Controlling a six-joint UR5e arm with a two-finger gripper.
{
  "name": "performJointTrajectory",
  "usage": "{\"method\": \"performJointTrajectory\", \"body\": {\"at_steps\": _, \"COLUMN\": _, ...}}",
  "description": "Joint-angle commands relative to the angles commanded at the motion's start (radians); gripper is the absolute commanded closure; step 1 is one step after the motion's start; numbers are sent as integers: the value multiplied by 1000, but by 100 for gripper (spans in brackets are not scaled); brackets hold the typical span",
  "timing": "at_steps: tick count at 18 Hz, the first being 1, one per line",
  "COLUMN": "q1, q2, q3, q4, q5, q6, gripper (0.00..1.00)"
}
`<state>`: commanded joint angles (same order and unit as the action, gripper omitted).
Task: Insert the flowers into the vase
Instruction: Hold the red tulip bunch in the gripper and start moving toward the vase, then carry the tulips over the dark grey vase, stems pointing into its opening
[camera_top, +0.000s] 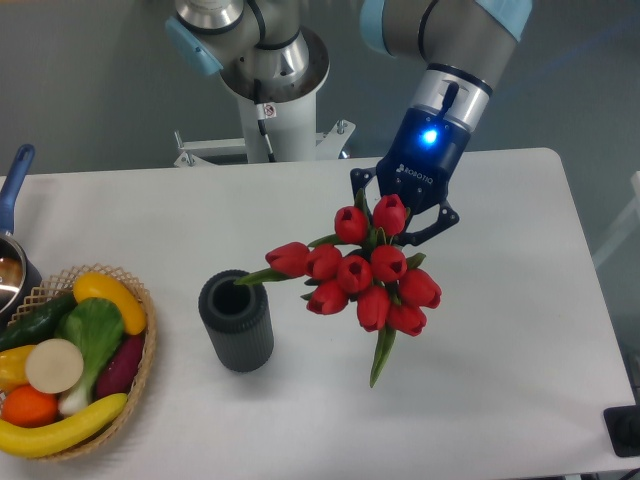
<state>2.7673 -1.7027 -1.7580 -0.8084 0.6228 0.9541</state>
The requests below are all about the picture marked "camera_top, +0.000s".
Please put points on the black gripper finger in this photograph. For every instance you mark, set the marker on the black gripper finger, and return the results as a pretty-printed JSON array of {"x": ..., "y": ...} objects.
[
  {"x": 360, "y": 178},
  {"x": 447, "y": 218}
]

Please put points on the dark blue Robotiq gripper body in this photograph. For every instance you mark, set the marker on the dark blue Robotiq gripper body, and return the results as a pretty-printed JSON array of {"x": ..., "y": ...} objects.
[{"x": 421, "y": 160}]

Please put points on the red tulip bouquet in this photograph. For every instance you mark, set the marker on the red tulip bouquet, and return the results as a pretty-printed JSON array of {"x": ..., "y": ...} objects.
[{"x": 361, "y": 262}]

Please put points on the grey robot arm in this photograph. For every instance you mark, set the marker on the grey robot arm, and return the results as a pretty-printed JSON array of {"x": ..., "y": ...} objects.
[{"x": 274, "y": 66}]

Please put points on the dark grey ribbed vase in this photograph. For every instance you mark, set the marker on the dark grey ribbed vase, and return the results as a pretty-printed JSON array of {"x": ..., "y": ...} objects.
[{"x": 237, "y": 320}]

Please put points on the black device at table edge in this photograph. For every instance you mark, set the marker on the black device at table edge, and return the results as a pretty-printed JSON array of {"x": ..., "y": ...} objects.
[{"x": 623, "y": 429}]

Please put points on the green bok choy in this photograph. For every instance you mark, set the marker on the green bok choy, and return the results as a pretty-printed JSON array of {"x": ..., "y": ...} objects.
[{"x": 95, "y": 326}]

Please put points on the purple sweet potato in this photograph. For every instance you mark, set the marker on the purple sweet potato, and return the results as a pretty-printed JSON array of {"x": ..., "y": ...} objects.
[{"x": 118, "y": 375}]

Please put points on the woven wicker basket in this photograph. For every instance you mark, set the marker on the woven wicker basket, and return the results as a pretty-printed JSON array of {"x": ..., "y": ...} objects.
[{"x": 62, "y": 283}]

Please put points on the green cucumber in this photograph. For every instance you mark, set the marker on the green cucumber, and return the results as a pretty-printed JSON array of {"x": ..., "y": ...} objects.
[{"x": 39, "y": 324}]

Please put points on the yellow banana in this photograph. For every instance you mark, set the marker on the yellow banana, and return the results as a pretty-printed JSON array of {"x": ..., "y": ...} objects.
[{"x": 59, "y": 436}]

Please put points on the yellow bell pepper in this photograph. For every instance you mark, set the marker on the yellow bell pepper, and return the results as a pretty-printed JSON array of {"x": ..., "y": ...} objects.
[{"x": 12, "y": 367}]

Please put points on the orange fruit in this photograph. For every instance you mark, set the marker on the orange fruit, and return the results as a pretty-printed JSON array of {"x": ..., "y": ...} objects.
[{"x": 28, "y": 407}]

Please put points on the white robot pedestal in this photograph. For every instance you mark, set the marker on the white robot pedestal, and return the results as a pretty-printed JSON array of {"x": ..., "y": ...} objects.
[{"x": 271, "y": 132}]

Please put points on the blue handled steel pot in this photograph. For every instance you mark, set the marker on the blue handled steel pot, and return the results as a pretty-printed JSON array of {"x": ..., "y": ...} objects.
[{"x": 18, "y": 275}]

